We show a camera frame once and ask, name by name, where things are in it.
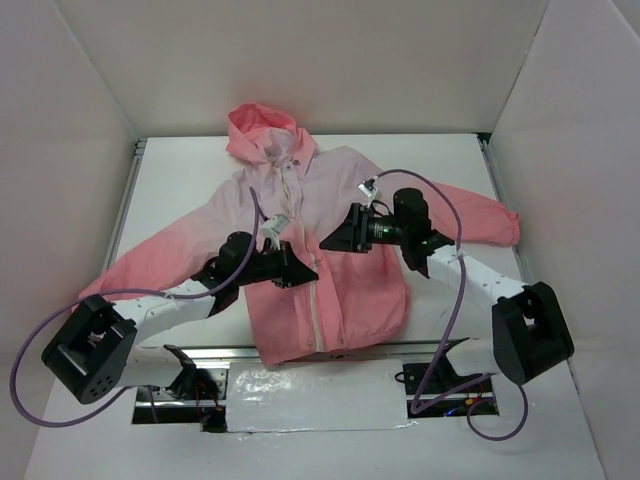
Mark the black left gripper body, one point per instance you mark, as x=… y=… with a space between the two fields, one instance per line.
x=288 y=265

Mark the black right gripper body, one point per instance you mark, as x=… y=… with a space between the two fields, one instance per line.
x=356 y=228

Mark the pink hooded zip jacket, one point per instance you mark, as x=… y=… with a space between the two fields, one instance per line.
x=357 y=299

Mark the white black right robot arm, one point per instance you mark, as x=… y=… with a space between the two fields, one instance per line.
x=529 y=333

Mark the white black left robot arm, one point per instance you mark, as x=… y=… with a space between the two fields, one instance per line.
x=99 y=348

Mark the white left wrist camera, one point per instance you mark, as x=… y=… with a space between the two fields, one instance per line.
x=273 y=226

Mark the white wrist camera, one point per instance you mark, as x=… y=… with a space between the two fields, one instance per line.
x=273 y=226
x=371 y=192

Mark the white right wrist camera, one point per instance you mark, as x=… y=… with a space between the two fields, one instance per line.
x=371 y=192

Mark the aluminium right side rail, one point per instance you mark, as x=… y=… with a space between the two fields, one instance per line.
x=499 y=188

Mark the aluminium left side rail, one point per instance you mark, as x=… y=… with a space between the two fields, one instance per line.
x=139 y=150

